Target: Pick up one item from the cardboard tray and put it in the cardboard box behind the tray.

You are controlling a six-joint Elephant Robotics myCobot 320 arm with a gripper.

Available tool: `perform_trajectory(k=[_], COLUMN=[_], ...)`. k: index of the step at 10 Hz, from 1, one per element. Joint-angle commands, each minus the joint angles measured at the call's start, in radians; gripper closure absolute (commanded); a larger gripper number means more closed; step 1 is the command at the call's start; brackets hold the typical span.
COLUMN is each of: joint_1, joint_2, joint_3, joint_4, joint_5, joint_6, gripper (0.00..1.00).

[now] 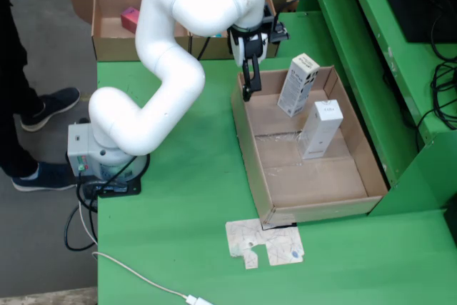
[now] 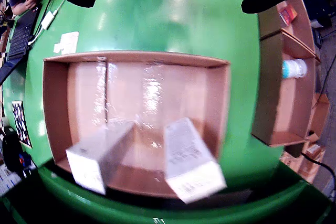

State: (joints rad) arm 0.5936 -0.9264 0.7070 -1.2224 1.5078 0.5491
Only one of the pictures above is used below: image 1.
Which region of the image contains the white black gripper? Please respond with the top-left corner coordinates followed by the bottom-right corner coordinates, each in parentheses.
top-left (228, 28), bottom-right (269, 103)

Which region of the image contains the red Secret W box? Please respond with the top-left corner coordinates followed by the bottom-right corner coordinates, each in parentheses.
top-left (120, 6), bottom-right (141, 34)

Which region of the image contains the grey robot base box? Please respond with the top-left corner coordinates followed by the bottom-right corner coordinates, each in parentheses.
top-left (66, 123), bottom-right (96, 178)

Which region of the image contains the shallow cardboard tray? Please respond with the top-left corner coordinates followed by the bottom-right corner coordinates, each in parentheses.
top-left (230, 65), bottom-right (389, 231)

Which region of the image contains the empty open cardboard box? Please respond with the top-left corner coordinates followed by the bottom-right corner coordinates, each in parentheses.
top-left (70, 0), bottom-right (192, 63)

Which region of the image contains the white cow print carton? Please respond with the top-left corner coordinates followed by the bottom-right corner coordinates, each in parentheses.
top-left (277, 53), bottom-right (321, 118)

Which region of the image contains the tall white carton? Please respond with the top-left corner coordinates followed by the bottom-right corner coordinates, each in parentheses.
top-left (298, 99), bottom-right (344, 161)

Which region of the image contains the green metal rack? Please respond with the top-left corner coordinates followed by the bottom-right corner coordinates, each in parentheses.
top-left (296, 0), bottom-right (457, 219)

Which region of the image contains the beige line-patterned card piece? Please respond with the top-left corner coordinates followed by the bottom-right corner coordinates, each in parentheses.
top-left (224, 218), bottom-right (306, 271)

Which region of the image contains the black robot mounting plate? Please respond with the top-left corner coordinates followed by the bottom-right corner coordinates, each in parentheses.
top-left (67, 167), bottom-right (142, 199)

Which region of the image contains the dark blue sneaker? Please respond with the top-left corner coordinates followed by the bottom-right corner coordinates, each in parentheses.
top-left (20, 86), bottom-right (81, 133)
top-left (11, 161), bottom-right (77, 193)

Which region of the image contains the person in dark trousers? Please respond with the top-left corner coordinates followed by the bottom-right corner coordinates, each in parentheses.
top-left (0, 0), bottom-right (41, 179)

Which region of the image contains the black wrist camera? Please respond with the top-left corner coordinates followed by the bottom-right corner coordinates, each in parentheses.
top-left (266, 21), bottom-right (291, 44)

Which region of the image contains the black cable bundle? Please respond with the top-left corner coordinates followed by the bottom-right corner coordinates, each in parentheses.
top-left (416, 8), bottom-right (457, 131)

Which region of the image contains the black power cable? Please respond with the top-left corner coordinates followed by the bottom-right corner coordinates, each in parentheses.
top-left (64, 35), bottom-right (212, 253)

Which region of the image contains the white cable with plug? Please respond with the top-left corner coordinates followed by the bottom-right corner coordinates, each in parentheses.
top-left (91, 251), bottom-right (214, 305)

